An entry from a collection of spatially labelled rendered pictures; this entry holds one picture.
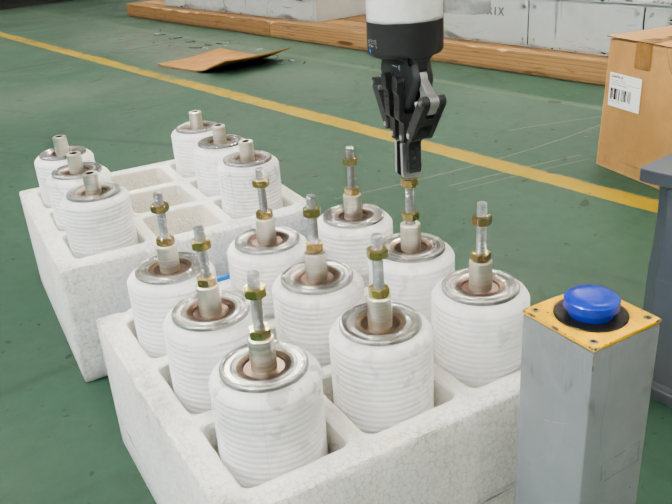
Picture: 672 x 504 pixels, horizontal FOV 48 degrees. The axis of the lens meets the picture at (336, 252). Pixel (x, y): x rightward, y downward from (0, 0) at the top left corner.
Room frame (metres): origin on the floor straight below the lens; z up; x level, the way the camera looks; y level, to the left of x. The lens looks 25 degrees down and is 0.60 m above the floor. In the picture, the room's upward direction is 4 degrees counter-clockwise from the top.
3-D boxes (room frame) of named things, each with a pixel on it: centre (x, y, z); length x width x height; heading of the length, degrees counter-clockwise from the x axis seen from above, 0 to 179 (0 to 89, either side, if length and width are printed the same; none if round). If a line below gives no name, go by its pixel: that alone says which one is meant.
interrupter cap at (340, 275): (0.70, 0.02, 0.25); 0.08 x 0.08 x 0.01
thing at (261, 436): (0.54, 0.07, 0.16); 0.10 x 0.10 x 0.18
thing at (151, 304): (0.74, 0.18, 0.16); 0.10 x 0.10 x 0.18
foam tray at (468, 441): (0.70, 0.02, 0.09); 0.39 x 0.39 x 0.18; 29
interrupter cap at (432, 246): (0.76, -0.08, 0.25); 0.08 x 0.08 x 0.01
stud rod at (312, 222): (0.70, 0.02, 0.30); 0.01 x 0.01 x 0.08
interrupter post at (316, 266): (0.70, 0.02, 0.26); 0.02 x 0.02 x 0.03
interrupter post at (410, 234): (0.76, -0.08, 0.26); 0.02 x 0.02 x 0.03
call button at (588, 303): (0.48, -0.19, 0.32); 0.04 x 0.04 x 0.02
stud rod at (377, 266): (0.60, -0.04, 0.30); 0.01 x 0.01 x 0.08
